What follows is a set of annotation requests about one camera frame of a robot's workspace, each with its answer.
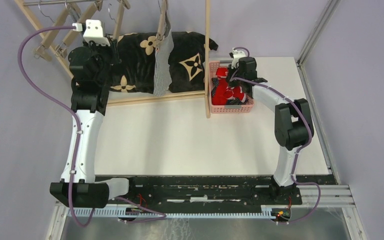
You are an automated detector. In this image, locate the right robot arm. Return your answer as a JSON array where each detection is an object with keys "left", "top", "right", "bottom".
[{"left": 227, "top": 56, "right": 314, "bottom": 204}]

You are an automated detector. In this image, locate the beige hanger with red underwear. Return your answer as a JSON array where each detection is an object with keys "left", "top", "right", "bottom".
[{"left": 107, "top": 0, "right": 131, "bottom": 42}]

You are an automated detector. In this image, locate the grey striped underwear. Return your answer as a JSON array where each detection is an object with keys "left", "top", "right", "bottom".
[{"left": 153, "top": 12, "right": 174, "bottom": 97}]

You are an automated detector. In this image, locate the red underwear with white lettering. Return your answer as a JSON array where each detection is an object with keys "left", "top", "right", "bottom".
[{"left": 211, "top": 68, "right": 247, "bottom": 107}]

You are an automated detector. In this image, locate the pink plastic basket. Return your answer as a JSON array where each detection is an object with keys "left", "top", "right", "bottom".
[{"left": 208, "top": 61, "right": 254, "bottom": 114}]

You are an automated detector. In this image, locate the white slotted cable duct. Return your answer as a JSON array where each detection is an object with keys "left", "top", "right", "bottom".
[{"left": 66, "top": 204, "right": 292, "bottom": 220}]

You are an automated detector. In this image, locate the black floral plush cushion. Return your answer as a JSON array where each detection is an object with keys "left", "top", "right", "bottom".
[{"left": 111, "top": 31, "right": 206, "bottom": 94}]

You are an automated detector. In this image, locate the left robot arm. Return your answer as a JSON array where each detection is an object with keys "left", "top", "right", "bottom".
[{"left": 49, "top": 40, "right": 122, "bottom": 209}]

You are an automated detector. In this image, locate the empty beige clip hanger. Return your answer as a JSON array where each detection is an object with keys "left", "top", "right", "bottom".
[{"left": 34, "top": 0, "right": 69, "bottom": 62}]

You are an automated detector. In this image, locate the metal hanging rod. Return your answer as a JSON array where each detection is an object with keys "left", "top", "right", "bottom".
[{"left": 22, "top": 0, "right": 100, "bottom": 7}]

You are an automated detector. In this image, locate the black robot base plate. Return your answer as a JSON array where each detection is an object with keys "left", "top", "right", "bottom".
[{"left": 94, "top": 174, "right": 303, "bottom": 215}]

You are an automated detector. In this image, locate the aluminium corner profile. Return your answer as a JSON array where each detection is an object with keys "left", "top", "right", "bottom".
[{"left": 296, "top": 0, "right": 341, "bottom": 66}]

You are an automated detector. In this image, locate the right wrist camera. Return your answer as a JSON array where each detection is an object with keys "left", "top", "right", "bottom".
[{"left": 229, "top": 47, "right": 249, "bottom": 69}]

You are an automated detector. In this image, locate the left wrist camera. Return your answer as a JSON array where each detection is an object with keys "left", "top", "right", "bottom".
[{"left": 82, "top": 19, "right": 110, "bottom": 46}]

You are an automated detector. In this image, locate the aluminium wall profile left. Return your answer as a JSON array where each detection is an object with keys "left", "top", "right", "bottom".
[{"left": 64, "top": 1, "right": 100, "bottom": 35}]

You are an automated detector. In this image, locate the wooden clothes rack frame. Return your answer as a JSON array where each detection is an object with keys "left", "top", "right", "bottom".
[{"left": 15, "top": 0, "right": 211, "bottom": 119}]

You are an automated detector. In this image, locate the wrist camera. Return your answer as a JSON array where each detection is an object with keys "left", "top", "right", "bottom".
[
  {"left": 82, "top": 19, "right": 110, "bottom": 46},
  {"left": 229, "top": 47, "right": 249, "bottom": 69}
]

